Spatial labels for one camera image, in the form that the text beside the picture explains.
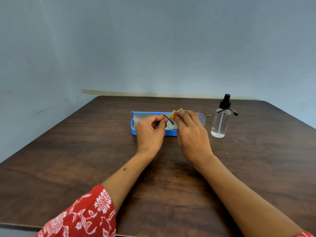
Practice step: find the person's left hand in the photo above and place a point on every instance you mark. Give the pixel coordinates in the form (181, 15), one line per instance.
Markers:
(147, 136)

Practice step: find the person's right hand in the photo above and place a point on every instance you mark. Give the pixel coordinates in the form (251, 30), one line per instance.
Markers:
(193, 140)

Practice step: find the person's right thumb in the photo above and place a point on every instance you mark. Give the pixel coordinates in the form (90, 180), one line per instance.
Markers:
(177, 121)

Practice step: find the person's left thumb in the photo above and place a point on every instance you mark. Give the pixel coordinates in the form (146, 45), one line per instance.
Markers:
(163, 125)

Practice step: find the thin metal frame eyeglasses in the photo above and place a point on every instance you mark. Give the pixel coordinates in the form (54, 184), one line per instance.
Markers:
(170, 120)

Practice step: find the yellow cleaning cloth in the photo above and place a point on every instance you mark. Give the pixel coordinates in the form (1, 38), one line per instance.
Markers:
(174, 113)

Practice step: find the person's right forearm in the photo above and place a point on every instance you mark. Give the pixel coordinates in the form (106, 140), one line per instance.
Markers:
(242, 202)

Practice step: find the person's left forearm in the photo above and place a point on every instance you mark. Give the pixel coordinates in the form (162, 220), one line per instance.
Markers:
(128, 177)

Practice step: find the blue eyeglasses case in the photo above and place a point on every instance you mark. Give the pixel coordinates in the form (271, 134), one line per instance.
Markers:
(138, 113)

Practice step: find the clear spray bottle black nozzle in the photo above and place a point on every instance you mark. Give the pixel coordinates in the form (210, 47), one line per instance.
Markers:
(220, 125)

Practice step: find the red floral left sleeve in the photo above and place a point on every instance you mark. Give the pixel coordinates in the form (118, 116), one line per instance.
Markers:
(84, 217)

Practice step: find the red floral sleeve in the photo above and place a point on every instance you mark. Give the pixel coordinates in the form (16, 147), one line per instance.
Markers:
(306, 234)
(84, 217)

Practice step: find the red floral right sleeve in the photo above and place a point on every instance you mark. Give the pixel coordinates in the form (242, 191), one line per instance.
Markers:
(306, 234)

